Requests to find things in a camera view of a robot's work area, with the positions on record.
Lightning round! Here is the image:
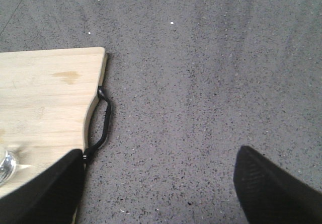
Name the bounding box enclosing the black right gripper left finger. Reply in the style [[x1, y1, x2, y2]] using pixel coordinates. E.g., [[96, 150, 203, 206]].
[[1, 149, 85, 223]]

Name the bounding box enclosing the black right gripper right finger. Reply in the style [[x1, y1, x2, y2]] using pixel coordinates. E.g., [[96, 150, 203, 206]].
[[233, 145, 321, 223]]

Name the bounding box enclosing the clear glass measuring beaker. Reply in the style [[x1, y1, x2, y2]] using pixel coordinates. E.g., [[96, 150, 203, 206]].
[[1, 147, 17, 186]]

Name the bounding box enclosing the light wooden cutting board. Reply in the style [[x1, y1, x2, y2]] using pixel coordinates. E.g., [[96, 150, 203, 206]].
[[1, 47, 107, 198]]

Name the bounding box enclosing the black cutting board handle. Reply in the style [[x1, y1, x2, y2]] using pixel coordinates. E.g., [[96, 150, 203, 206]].
[[83, 86, 112, 165]]

